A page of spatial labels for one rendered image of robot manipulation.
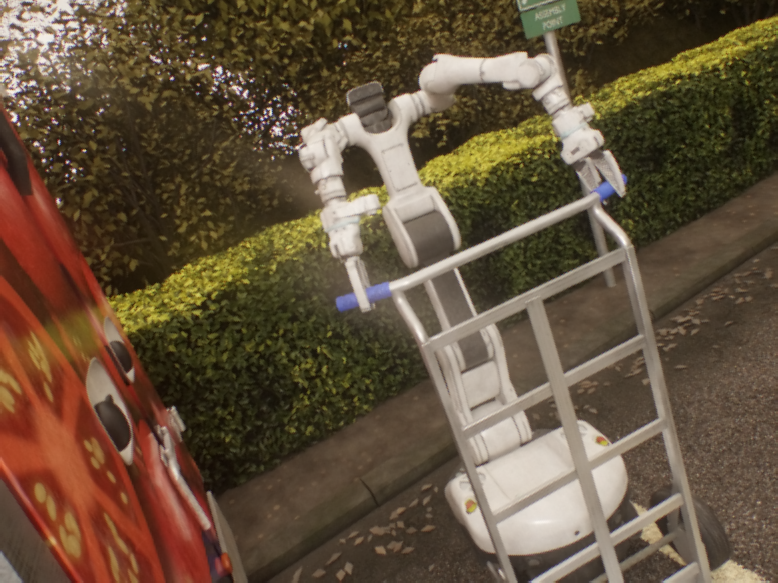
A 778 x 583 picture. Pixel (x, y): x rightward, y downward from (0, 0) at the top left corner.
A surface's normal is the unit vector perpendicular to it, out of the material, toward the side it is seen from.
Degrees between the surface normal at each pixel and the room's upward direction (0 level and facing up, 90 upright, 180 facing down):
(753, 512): 0
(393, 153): 83
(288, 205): 55
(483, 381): 108
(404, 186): 83
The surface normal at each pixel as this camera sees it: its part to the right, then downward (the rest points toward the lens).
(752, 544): -0.33, -0.90
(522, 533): -0.34, -0.17
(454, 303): 0.12, -0.06
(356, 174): 0.15, -0.43
